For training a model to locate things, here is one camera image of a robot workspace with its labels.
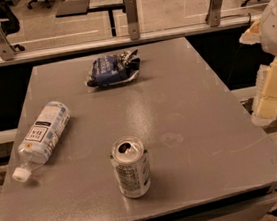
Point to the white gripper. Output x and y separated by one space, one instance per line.
264 30

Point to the black office chair left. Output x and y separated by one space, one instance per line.
3 21

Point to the clear plastic water bottle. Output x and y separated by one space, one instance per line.
41 139

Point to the right metal rail bracket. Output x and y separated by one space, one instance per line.
213 16

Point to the blue chip bag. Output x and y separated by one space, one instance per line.
114 69

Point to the silver 7up soda can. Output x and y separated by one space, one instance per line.
131 166

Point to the dark background desk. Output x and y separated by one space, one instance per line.
72 8

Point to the middle metal rail bracket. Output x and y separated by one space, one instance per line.
132 18

